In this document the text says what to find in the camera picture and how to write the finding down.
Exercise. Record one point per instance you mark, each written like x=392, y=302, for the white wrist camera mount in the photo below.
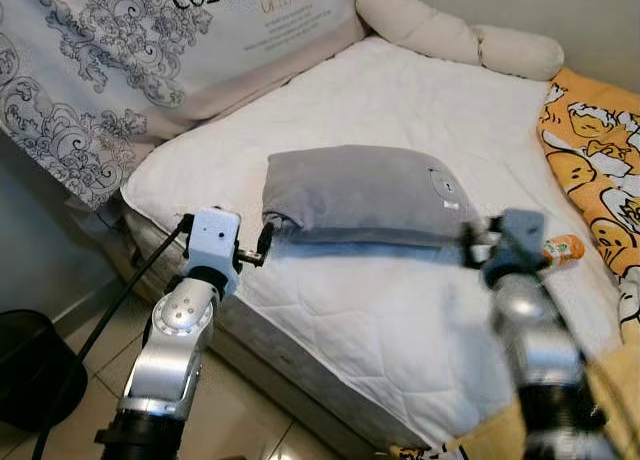
x=518, y=242
x=212, y=238

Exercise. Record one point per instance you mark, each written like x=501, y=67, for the yellow cartoon print blanket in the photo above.
x=590, y=170

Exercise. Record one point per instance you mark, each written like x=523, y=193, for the orange label plastic bottle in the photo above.
x=565, y=248

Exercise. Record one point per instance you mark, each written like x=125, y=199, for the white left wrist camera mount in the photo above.
x=212, y=238

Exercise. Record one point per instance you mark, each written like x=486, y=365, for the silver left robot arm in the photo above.
x=180, y=320

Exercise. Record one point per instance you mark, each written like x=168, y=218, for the grey bed base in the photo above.
x=280, y=360

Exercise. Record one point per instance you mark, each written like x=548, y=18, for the short beige bolster pillow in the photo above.
x=520, y=52

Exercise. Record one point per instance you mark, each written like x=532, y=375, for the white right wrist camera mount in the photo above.
x=518, y=242

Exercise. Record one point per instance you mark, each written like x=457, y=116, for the long beige bolster pillow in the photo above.
x=410, y=20

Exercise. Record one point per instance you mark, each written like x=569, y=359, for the black waste bin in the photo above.
x=35, y=370

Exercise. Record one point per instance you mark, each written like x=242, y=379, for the grey pillow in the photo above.
x=360, y=195

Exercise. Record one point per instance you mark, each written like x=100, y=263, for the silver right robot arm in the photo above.
x=535, y=340

